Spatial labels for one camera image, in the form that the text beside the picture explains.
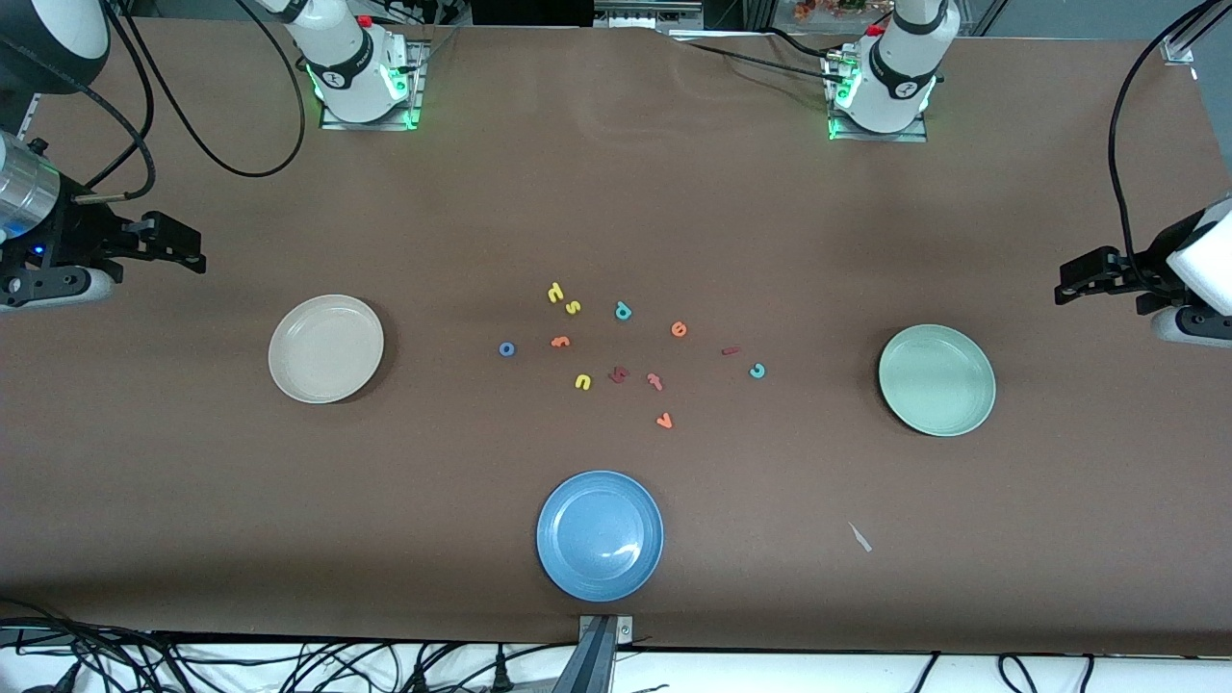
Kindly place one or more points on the aluminium frame rail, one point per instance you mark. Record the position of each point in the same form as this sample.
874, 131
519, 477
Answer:
1179, 46
29, 111

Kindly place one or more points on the orange artificial flowers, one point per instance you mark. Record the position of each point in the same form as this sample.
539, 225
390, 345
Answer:
828, 8

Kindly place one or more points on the green plate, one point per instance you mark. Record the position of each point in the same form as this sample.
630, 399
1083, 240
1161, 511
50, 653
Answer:
936, 380

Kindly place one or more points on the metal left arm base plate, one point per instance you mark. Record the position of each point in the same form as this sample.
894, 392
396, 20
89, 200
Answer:
866, 137

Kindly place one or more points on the white paper scrap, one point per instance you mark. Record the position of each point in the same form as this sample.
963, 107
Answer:
859, 537

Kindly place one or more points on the beige brown plate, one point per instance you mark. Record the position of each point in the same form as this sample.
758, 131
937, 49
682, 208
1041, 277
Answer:
325, 348

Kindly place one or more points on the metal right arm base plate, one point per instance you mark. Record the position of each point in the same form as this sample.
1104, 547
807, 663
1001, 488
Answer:
337, 123

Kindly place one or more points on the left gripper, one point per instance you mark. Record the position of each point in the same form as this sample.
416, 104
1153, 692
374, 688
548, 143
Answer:
1145, 264

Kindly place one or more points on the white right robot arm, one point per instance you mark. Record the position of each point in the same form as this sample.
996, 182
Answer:
351, 67

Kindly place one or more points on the grey metal camera mount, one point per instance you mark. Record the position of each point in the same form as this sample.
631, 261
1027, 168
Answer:
597, 664

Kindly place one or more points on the blue plate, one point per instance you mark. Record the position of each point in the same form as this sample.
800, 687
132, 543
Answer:
600, 536

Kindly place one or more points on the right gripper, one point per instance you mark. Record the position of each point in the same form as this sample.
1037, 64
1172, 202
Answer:
69, 234

